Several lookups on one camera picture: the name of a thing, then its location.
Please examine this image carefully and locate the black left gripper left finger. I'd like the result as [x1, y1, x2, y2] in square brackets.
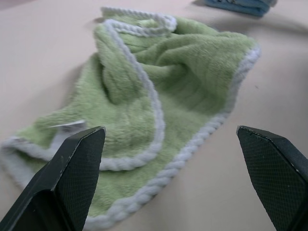
[0, 126, 107, 231]

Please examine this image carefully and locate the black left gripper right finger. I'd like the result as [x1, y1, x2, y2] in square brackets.
[235, 125, 308, 231]

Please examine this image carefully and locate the green towel with white trim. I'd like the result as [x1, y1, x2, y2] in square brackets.
[0, 6, 262, 230]

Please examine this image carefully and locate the blue cloth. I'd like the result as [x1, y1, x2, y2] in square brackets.
[193, 0, 278, 17]

